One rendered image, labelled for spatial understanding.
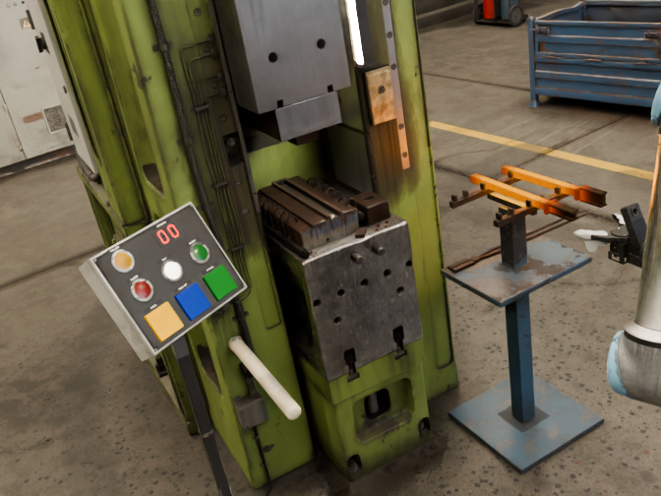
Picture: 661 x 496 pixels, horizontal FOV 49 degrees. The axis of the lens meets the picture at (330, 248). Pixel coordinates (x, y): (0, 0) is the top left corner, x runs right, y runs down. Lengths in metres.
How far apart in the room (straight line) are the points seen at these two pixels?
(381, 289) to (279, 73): 0.76
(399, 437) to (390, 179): 0.93
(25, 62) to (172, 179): 5.14
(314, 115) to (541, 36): 4.14
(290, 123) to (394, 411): 1.15
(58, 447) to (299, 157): 1.60
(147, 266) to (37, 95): 5.46
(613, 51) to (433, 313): 3.42
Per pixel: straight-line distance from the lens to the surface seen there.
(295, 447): 2.73
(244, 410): 2.47
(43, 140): 7.30
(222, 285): 1.93
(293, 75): 2.05
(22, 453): 3.40
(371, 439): 2.62
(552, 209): 2.24
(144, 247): 1.87
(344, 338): 2.33
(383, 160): 2.42
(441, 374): 2.94
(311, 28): 2.06
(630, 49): 5.72
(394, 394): 2.64
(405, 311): 2.42
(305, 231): 2.18
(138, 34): 2.04
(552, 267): 2.46
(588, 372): 3.10
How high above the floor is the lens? 1.89
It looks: 26 degrees down
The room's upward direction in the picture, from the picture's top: 11 degrees counter-clockwise
